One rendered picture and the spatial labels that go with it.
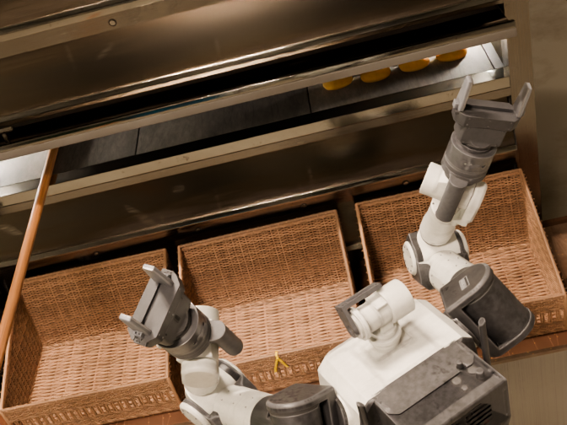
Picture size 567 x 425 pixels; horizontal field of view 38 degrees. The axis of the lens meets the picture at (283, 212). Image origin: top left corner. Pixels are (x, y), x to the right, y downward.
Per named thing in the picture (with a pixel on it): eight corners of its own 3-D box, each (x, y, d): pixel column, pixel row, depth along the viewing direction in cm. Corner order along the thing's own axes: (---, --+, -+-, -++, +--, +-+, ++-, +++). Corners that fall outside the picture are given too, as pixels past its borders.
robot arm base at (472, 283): (516, 305, 168) (545, 320, 157) (472, 352, 168) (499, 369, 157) (469, 255, 165) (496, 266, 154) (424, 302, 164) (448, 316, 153)
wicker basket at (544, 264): (366, 261, 292) (351, 201, 275) (527, 228, 285) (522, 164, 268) (384, 367, 253) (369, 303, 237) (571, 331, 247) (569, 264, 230)
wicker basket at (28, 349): (44, 332, 303) (11, 278, 286) (192, 301, 297) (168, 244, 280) (16, 443, 265) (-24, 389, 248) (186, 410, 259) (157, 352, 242)
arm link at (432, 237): (460, 190, 175) (443, 228, 192) (413, 201, 174) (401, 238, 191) (477, 235, 171) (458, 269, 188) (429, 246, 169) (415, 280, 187)
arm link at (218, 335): (159, 298, 144) (185, 320, 154) (157, 358, 139) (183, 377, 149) (221, 290, 141) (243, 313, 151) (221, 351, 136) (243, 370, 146)
